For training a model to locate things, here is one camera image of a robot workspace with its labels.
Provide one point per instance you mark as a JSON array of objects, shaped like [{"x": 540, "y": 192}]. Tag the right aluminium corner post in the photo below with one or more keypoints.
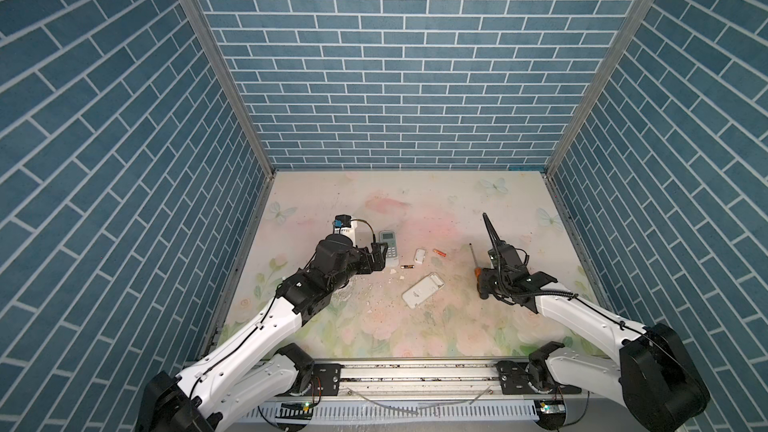
[{"x": 619, "y": 45}]

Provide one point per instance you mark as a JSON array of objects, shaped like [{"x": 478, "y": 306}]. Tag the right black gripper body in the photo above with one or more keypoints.
[{"x": 493, "y": 284}]

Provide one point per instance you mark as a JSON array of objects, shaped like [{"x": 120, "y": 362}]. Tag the white remote control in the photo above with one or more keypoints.
[
  {"x": 392, "y": 255},
  {"x": 422, "y": 290}
]

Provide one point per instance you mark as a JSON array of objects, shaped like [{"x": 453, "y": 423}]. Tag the right controller board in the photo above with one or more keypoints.
[{"x": 551, "y": 414}]

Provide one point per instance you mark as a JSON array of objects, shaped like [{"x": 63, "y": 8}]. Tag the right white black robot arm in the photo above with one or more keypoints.
[{"x": 646, "y": 369}]

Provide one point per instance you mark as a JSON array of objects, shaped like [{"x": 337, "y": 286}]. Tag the aluminium corner post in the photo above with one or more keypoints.
[
  {"x": 619, "y": 45},
  {"x": 205, "y": 36}
]

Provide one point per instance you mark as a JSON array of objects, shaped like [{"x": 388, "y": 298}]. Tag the left controller board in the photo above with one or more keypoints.
[{"x": 293, "y": 414}]

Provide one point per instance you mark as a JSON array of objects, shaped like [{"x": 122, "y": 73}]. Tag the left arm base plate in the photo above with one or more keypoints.
[{"x": 327, "y": 379}]

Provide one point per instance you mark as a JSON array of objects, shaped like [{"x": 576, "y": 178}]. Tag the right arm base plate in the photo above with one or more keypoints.
[{"x": 515, "y": 378}]

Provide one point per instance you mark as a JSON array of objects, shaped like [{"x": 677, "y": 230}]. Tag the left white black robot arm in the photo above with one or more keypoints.
[{"x": 257, "y": 363}]

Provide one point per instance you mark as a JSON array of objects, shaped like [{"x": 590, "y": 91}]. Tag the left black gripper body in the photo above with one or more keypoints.
[{"x": 362, "y": 264}]

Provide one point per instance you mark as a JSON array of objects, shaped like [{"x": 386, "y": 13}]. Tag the orange handled screwdriver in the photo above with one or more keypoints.
[{"x": 477, "y": 267}]

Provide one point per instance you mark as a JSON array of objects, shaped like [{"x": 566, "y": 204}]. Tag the left aluminium corner post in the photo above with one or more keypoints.
[{"x": 205, "y": 36}]

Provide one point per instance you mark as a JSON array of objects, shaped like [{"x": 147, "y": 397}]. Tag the white battery cover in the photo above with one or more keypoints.
[{"x": 419, "y": 256}]

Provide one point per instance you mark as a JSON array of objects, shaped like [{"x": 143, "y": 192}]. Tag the controller board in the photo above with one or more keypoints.
[
  {"x": 293, "y": 414},
  {"x": 551, "y": 414}
]

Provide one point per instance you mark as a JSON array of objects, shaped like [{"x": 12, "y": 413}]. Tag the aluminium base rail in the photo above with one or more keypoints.
[{"x": 433, "y": 395}]

